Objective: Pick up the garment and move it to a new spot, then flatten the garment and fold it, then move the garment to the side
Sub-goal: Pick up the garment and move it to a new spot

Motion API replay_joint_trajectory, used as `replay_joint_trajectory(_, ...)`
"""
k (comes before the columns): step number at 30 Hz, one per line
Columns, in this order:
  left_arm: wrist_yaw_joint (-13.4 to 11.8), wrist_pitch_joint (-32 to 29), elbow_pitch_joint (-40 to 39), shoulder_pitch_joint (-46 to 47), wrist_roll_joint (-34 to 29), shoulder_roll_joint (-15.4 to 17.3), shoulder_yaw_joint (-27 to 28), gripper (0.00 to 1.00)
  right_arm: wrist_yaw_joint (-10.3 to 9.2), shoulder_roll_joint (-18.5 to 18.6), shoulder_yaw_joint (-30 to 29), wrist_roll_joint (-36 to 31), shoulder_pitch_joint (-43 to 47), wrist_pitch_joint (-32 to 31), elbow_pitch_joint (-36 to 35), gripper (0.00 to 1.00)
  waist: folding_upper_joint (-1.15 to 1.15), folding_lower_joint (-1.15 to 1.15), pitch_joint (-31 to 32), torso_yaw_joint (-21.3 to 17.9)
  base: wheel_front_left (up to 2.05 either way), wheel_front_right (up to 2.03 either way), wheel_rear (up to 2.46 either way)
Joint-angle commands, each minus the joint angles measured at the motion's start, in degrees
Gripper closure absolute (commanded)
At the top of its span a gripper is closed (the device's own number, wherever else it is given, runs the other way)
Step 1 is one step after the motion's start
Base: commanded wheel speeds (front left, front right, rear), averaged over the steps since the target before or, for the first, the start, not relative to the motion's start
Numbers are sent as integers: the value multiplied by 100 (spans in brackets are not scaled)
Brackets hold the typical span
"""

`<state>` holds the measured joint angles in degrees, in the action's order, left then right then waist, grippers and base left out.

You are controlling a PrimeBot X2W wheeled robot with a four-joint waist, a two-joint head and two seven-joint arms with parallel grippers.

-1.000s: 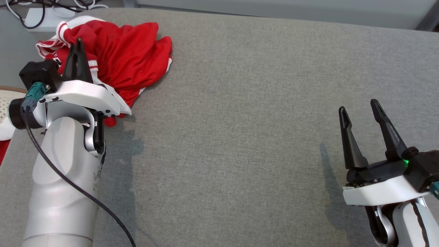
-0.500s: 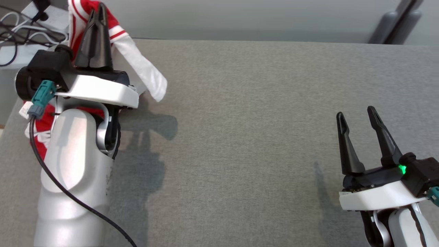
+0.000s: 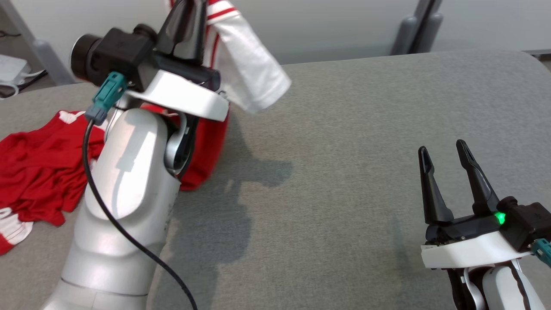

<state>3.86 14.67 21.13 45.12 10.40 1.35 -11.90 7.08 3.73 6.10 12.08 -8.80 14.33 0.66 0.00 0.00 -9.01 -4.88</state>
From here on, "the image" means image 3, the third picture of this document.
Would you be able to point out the white partition panel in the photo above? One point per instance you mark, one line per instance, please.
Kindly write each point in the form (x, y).
(495, 21)
(335, 26)

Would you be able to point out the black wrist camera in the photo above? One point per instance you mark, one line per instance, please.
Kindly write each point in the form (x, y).
(527, 224)
(120, 54)

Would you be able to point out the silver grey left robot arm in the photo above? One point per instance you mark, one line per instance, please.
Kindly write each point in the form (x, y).
(125, 193)

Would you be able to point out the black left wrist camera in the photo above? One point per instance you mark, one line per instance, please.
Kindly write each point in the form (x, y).
(120, 54)

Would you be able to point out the red white jersey shirt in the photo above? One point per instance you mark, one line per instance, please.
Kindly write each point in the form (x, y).
(245, 64)

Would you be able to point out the red white shorts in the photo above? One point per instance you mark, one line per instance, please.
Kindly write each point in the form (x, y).
(38, 172)

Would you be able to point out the white power strip with sockets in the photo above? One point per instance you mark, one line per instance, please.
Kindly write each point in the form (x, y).
(12, 69)

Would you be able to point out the grey partition post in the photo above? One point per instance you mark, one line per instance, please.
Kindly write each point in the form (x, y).
(431, 32)
(47, 60)
(407, 36)

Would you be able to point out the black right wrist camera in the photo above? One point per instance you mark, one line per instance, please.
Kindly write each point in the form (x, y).
(527, 224)

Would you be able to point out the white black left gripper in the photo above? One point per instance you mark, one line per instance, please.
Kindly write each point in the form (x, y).
(181, 94)

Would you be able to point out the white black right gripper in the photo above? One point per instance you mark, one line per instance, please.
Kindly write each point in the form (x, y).
(465, 252)

